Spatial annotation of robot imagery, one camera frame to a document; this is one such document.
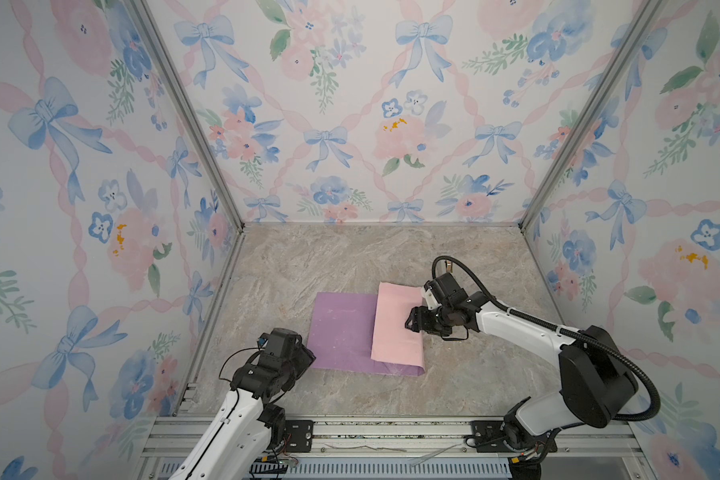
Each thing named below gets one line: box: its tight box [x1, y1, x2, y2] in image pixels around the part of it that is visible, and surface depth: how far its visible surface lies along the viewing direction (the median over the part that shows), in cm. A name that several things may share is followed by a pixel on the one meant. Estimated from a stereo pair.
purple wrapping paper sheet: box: [308, 292, 426, 376], surface depth 92 cm
